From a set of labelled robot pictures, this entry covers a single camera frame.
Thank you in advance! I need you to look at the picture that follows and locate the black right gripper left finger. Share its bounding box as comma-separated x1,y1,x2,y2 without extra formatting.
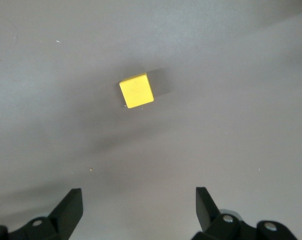
0,187,84,240

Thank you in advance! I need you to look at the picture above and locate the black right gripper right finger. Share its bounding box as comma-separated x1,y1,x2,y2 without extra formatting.
192,186,298,240

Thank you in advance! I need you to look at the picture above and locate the yellow wooden block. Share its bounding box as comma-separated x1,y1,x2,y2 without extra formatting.
119,72,155,109

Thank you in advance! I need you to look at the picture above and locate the brown table cloth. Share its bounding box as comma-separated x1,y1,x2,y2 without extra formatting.
0,0,302,240

